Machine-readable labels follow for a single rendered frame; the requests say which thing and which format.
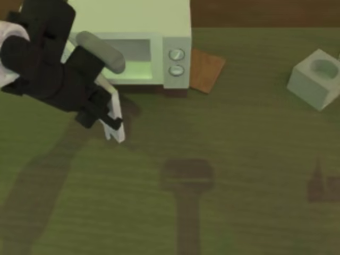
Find white rotary appliance knob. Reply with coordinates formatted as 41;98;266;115
168;64;185;77
168;48;186;61

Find gray microwave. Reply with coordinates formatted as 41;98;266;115
61;0;193;98

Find brown wooden board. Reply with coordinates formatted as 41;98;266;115
189;48;227;96

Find white block with round hole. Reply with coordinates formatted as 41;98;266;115
286;48;340;112

